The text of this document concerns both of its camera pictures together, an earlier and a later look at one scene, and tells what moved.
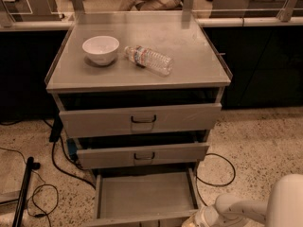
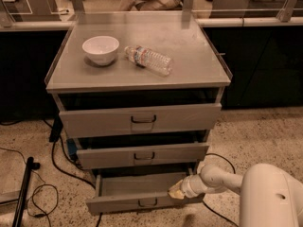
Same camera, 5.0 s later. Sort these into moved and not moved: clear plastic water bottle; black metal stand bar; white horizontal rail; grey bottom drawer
Moved: grey bottom drawer
Not moved: clear plastic water bottle; black metal stand bar; white horizontal rail
